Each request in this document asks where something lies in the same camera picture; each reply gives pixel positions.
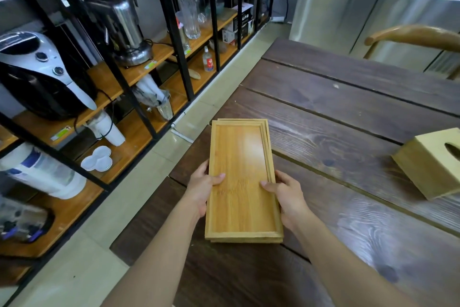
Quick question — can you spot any person's left forearm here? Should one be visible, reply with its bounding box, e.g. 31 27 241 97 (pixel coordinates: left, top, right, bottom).
102 200 200 307

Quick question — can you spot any black power cable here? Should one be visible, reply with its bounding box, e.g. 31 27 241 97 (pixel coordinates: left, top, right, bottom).
74 88 115 140

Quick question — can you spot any white paper cup stack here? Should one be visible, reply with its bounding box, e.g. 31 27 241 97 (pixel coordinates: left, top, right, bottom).
86 110 126 147

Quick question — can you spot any white black air fryer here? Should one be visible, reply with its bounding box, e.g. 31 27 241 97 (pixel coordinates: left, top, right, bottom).
0 31 98 121

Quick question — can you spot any white blue water filter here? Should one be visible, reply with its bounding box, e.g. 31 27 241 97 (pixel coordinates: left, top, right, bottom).
0 142 87 200

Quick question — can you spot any person's right hand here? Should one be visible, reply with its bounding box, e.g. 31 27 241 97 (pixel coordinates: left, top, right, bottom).
260 170 315 233

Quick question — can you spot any small clear bottle red label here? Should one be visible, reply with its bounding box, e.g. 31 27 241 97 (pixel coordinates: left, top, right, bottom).
202 46 214 72

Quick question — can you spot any wooden chair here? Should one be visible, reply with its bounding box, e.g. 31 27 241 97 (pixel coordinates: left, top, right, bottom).
363 24 460 81

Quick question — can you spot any stainless steel blender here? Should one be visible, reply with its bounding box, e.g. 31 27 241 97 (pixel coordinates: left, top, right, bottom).
80 0 154 68

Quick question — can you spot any clear glass vase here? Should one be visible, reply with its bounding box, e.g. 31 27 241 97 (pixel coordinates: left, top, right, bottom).
173 0 202 40

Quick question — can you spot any person's left hand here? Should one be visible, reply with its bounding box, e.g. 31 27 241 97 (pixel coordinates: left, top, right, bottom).
183 159 226 218

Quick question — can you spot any person's right forearm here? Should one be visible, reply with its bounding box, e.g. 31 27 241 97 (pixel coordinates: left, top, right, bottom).
293 211 419 307

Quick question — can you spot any white clover-shaped dish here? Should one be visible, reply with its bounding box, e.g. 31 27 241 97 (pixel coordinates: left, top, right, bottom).
80 145 113 173

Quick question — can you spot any black metal wooden shelf rack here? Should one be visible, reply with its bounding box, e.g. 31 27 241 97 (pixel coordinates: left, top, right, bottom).
0 0 280 307

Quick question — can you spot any dark appliance with blue parts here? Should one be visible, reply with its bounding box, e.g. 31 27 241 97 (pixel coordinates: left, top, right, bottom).
0 195 55 244

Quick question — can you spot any bamboo rectangular tray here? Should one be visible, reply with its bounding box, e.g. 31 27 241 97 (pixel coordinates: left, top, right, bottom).
205 120 284 240
211 119 284 244

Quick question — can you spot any clear plastic-wrapped jug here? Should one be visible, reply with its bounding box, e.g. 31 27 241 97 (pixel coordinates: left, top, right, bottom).
133 74 174 121

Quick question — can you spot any bamboo tissue box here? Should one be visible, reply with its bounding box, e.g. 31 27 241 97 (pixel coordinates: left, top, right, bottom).
391 127 460 200

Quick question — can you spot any stainless steel counter cabinet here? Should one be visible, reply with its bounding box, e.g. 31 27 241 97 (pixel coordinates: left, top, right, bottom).
288 0 460 79

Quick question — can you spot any black white cardboard box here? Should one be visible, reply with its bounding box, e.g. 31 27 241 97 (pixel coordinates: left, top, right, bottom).
222 3 254 46

